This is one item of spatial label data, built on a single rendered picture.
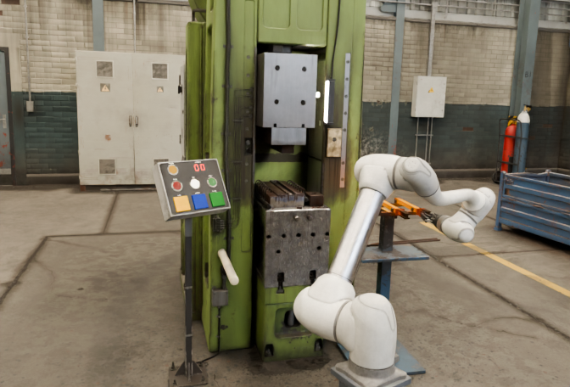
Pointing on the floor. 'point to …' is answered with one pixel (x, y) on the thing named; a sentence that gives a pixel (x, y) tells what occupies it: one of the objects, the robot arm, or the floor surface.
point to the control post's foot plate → (177, 376)
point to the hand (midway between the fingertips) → (424, 213)
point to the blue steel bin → (535, 204)
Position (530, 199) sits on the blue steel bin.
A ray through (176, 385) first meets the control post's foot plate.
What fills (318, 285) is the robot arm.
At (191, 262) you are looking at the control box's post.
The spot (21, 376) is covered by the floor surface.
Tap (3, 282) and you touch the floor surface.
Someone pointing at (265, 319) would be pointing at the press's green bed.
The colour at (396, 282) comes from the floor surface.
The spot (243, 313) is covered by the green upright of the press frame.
